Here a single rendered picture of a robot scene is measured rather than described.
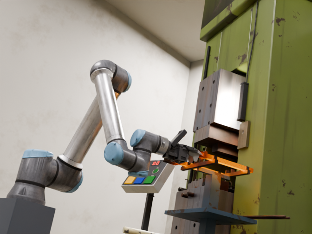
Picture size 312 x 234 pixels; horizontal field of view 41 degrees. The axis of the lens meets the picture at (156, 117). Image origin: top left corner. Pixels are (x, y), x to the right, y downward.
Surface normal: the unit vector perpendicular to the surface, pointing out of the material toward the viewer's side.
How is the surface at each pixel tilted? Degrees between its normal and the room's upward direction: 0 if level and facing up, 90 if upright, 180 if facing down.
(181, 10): 180
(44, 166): 90
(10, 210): 90
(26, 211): 90
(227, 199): 90
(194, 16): 180
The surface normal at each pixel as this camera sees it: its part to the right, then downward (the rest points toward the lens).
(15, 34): 0.72, -0.12
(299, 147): 0.40, -0.25
